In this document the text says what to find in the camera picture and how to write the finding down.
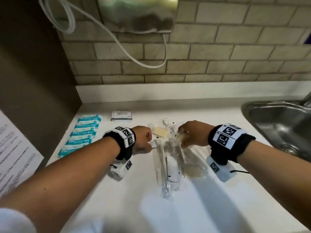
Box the steel wall dispenser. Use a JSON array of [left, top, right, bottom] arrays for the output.
[[97, 0, 179, 34]]

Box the person's right forearm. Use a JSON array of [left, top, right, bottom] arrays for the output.
[[237, 140, 311, 233]]

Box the person's left forearm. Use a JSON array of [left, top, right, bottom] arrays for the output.
[[0, 137, 121, 233]]

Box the row of teal wipe packets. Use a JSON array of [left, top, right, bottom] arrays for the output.
[[57, 114, 103, 159]]

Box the stack of white wipe sachets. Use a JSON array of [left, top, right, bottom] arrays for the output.
[[110, 111, 134, 122]]

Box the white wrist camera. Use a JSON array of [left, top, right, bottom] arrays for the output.
[[109, 157, 133, 179], [206, 155, 237, 183]]

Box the white looped wall cable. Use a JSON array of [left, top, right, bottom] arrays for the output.
[[38, 0, 167, 69]]

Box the black wristband with marker tags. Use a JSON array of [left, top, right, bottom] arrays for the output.
[[103, 126, 136, 161], [208, 123, 256, 166]]

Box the steel sink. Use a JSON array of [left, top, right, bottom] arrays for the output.
[[241, 92, 311, 163]]

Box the person's left hand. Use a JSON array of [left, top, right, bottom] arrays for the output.
[[131, 125, 153, 153]]

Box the person's right hand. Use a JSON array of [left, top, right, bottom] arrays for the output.
[[178, 120, 217, 149]]

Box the white and purple poster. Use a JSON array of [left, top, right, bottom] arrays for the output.
[[0, 109, 45, 198]]

